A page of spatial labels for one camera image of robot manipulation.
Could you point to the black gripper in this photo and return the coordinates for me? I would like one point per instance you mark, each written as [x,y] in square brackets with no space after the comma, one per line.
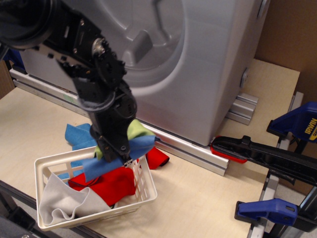
[110,124]

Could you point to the green cloth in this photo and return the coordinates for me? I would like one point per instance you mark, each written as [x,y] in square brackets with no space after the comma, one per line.
[136,129]

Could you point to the dark blue cloth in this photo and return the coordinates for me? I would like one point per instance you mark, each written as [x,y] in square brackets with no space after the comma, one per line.
[97,167]

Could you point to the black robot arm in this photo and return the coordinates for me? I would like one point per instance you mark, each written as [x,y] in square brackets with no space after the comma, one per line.
[52,28]

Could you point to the white plastic laundry basket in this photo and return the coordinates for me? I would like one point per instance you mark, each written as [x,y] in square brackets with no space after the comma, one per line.
[58,164]

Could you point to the grey toy washing machine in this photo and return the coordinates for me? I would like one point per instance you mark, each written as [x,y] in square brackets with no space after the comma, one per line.
[186,60]

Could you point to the blue clamp behind machine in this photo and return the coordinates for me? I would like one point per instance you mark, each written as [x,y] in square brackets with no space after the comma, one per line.
[14,58]

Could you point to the light blue cloth on table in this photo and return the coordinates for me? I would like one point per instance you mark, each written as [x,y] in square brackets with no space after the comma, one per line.
[78,137]

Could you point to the red cloth on table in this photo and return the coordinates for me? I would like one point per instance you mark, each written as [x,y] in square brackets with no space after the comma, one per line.
[156,158]

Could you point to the red cloth in basket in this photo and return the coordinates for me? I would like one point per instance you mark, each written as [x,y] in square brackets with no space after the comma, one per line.
[111,187]

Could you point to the grey cloth in basket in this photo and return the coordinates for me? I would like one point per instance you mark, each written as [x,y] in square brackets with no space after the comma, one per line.
[61,203]

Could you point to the short aluminium extrusion block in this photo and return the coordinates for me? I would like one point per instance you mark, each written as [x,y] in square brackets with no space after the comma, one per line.
[243,108]

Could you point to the blue clamp lower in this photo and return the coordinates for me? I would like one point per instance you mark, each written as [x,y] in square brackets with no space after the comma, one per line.
[278,211]

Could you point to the blue Irwin clamp upper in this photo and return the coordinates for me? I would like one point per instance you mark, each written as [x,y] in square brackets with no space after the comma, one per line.
[301,122]

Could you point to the brown cardboard panel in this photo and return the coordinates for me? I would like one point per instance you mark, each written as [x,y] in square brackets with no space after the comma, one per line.
[289,39]

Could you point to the long aluminium extrusion rail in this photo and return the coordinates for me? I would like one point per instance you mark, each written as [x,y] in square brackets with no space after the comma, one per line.
[59,89]

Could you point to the black metal frame bar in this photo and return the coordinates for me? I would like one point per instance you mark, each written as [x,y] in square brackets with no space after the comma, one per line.
[29,201]

